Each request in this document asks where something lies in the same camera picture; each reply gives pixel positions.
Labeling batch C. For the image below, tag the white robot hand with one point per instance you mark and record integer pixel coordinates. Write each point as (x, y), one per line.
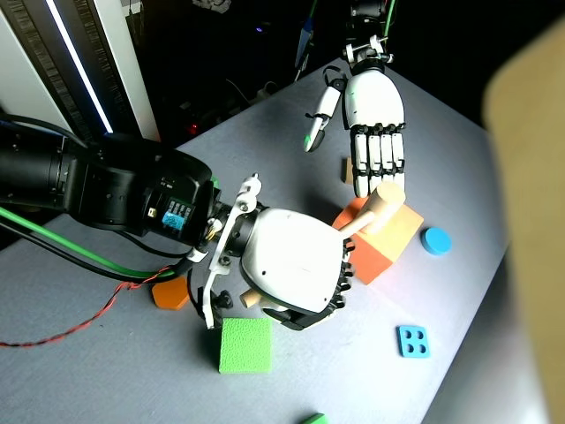
(373, 101)
(291, 260)

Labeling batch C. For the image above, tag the large orange foam cube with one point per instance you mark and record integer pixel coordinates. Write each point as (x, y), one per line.
(375, 260)

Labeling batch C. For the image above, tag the plain wooden rectangular block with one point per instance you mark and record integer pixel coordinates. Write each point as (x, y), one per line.
(347, 174)

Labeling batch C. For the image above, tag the orange hexagon block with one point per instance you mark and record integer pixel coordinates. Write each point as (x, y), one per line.
(170, 293)

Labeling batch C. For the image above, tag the blue perforated square tile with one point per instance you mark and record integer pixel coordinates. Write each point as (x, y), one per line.
(412, 341)

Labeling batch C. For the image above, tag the blue round disc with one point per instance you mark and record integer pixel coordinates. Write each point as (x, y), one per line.
(436, 240)

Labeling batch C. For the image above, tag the flat green block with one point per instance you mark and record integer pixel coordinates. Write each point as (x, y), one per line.
(315, 419)

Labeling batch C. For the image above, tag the blue white hanging connector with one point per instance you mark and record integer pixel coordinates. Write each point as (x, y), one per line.
(304, 40)

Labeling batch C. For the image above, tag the green textured foam cube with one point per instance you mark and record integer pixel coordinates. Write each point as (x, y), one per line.
(245, 346)

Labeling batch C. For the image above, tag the blurred tan board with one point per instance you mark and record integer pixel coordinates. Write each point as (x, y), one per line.
(529, 176)

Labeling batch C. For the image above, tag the grey table cloth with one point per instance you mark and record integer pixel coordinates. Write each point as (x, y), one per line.
(132, 384)

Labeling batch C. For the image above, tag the white panel with light strip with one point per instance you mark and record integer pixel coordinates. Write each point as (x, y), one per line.
(123, 66)

